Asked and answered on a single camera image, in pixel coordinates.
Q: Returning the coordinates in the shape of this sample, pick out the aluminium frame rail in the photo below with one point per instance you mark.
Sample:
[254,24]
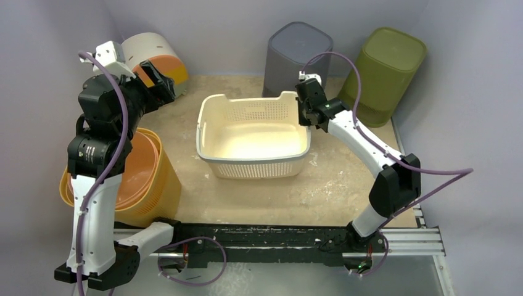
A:
[399,242]

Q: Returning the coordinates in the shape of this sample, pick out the orange plastic basin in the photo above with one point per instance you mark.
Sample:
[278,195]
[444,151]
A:
[139,169]

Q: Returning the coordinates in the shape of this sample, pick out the green plastic basket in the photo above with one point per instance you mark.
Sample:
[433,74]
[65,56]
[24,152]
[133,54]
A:
[387,62]

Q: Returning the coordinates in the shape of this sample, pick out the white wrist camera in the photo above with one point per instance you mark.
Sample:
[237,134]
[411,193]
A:
[110,55]
[311,76]

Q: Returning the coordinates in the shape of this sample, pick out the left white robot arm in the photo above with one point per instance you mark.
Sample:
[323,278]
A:
[96,165]

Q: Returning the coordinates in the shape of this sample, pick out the yellow plastic basket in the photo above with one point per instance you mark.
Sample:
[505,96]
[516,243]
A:
[161,200]

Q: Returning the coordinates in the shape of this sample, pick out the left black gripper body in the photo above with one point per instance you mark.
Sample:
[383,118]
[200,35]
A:
[140,100]

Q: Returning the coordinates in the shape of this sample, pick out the grey plastic basket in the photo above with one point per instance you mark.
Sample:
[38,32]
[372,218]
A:
[289,50]

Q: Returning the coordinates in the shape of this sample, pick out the white mini drawer cabinet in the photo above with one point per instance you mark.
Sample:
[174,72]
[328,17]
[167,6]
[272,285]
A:
[155,48]

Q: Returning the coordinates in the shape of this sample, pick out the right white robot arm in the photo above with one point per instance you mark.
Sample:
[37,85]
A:
[397,181]

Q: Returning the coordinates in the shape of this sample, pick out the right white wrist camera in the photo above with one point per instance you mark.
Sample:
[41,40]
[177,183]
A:
[311,76]

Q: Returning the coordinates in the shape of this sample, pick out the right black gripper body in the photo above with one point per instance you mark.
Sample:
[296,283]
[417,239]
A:
[306,103]

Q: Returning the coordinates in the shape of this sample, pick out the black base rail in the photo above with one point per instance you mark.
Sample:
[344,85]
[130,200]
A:
[333,246]

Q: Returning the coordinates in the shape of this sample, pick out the white plastic basket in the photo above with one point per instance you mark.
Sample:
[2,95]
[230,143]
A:
[252,138]

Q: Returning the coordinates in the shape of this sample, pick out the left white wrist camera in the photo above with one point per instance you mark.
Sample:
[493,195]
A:
[110,55]

